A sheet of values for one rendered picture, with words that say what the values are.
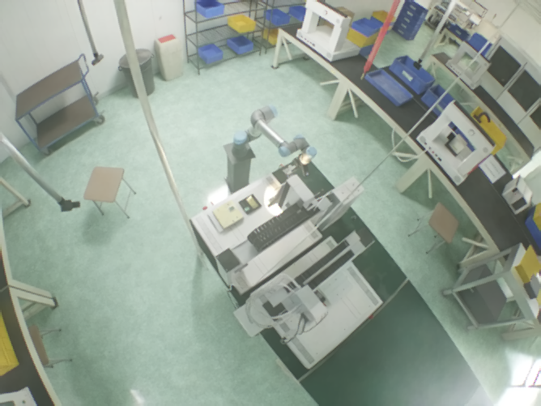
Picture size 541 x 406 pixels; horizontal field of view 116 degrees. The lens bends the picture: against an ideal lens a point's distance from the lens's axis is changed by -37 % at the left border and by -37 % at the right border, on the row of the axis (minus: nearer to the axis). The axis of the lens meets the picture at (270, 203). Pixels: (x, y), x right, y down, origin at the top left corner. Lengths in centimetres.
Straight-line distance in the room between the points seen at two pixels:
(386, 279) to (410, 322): 42
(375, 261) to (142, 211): 237
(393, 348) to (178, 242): 221
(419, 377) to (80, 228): 363
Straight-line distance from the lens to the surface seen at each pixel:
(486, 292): 347
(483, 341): 420
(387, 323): 220
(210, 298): 264
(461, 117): 292
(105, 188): 276
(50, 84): 388
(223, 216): 188
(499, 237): 354
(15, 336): 266
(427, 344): 244
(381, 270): 223
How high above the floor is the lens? 262
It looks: 63 degrees down
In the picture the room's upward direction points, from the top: 16 degrees clockwise
